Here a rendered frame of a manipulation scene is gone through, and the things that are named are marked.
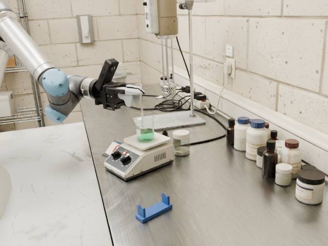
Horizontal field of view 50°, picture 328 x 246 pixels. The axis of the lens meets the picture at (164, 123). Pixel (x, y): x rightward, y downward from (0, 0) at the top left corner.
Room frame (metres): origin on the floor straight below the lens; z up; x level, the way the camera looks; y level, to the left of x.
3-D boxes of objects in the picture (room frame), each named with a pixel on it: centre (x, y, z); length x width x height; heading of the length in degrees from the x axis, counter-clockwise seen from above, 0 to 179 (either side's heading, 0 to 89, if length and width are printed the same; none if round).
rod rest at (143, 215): (0.78, 0.04, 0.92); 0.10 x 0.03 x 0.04; 130
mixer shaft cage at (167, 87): (1.53, -0.03, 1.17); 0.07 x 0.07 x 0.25
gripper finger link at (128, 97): (1.07, 0.11, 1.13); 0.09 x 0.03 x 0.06; 51
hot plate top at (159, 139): (1.09, 0.06, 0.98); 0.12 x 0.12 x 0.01; 39
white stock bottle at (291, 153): (0.95, -0.37, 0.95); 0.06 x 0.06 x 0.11
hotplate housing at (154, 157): (1.07, 0.08, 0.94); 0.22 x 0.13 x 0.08; 129
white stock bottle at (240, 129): (1.17, -0.28, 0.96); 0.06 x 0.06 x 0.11
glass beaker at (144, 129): (1.08, 0.06, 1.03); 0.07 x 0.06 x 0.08; 1
